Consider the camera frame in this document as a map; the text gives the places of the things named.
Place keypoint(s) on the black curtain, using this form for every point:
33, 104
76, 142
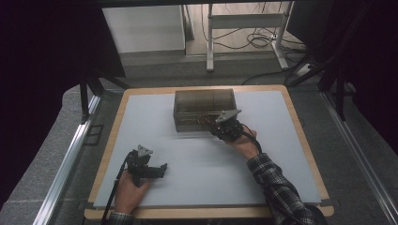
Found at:
369, 62
47, 62

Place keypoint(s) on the brown translucent drawer box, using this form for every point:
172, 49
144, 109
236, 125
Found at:
194, 106

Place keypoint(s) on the white table mat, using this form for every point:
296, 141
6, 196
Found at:
194, 168

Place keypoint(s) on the black metal stand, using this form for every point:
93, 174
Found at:
84, 100
339, 93

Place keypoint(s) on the person's left hand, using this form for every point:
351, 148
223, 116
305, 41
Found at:
128, 197

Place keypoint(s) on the aluminium rail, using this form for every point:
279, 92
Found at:
359, 153
65, 162

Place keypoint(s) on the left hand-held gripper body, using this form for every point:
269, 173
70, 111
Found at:
137, 164

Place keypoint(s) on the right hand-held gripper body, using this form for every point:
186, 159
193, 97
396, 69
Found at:
230, 129

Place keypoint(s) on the white power strip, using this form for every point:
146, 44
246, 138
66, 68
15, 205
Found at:
304, 70

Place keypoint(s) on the white cabinet panel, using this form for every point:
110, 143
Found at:
144, 28

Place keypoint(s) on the white metal desk frame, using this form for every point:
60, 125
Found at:
247, 21

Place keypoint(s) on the person's right hand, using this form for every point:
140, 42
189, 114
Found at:
247, 145

